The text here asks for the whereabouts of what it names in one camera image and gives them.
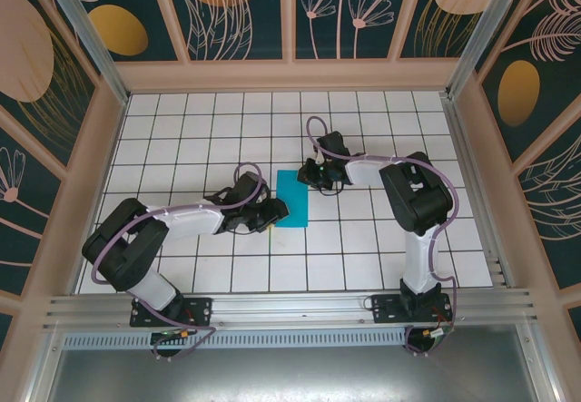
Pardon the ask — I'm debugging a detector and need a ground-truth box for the grey metal sheet panel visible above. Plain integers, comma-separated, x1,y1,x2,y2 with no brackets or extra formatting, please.
26,324,559,402

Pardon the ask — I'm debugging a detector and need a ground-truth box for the aluminium side rail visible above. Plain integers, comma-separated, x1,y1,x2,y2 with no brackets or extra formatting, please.
442,93,518,289

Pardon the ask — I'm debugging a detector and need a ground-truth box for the grey slotted cable duct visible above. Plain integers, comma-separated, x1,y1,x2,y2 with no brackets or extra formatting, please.
58,328,409,348

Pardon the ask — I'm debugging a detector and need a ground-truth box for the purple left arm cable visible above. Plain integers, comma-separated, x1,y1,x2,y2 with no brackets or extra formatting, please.
90,162,271,361

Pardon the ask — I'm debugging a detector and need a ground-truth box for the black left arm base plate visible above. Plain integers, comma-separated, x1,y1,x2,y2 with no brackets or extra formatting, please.
130,297,214,328

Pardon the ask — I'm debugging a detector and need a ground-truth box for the aluminium frame post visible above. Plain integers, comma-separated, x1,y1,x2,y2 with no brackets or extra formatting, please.
446,0,541,100
38,0,131,104

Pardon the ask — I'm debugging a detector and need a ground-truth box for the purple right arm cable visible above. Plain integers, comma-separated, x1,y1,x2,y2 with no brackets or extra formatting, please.
306,115,458,358

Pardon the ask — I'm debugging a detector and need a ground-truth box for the blue cloth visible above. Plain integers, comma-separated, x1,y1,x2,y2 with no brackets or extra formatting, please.
275,169,310,230

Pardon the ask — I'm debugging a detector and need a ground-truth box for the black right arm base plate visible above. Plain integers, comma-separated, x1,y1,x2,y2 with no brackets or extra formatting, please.
370,293,454,326

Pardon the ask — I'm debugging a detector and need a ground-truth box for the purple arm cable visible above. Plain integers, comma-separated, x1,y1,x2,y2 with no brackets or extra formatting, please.
306,115,458,358
90,162,271,361

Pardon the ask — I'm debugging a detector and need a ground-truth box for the aluminium mounting rail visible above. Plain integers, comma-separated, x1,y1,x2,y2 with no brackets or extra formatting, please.
43,287,539,333

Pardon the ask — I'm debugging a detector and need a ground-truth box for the small circuit board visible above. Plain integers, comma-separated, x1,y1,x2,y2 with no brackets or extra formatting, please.
419,326,456,344
152,328,197,345

